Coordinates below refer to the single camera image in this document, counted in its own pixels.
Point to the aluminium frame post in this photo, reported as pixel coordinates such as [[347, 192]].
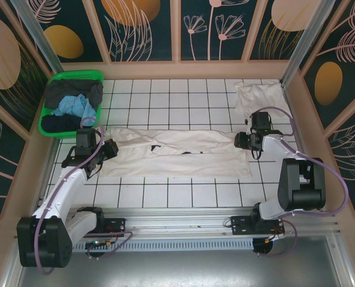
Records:
[[310, 45], [42, 45]]

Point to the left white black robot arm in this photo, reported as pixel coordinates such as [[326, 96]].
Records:
[[63, 191]]

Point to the dark grey t-shirt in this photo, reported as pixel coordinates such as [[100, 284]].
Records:
[[63, 89]]

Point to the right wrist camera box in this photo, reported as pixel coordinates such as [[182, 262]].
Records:
[[260, 121]]

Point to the green plastic laundry basket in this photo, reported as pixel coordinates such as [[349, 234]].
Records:
[[75, 75]]

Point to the white robot print t-shirt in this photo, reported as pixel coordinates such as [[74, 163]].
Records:
[[195, 161]]

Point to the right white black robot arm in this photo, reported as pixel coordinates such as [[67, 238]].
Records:
[[276, 146]]

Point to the navy blue t-shirt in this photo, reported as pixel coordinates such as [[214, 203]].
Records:
[[60, 124]]

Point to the aluminium mounting rail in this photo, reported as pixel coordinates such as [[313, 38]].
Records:
[[180, 218]]

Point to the light blue t-shirt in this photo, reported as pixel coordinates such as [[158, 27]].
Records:
[[84, 110]]

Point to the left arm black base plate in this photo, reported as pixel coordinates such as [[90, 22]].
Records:
[[117, 224]]

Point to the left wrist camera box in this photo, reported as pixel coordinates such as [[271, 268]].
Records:
[[86, 139]]

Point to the small wiring connector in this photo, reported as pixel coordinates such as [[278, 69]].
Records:
[[106, 243], [270, 239]]

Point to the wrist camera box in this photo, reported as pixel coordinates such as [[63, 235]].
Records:
[[260, 121], [86, 139]]

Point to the folded plain white t-shirt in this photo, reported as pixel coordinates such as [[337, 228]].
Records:
[[264, 95]]

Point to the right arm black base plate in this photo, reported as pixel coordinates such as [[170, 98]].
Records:
[[240, 225]]

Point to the grey metal sheet panel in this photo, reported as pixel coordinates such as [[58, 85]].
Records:
[[177, 269]]

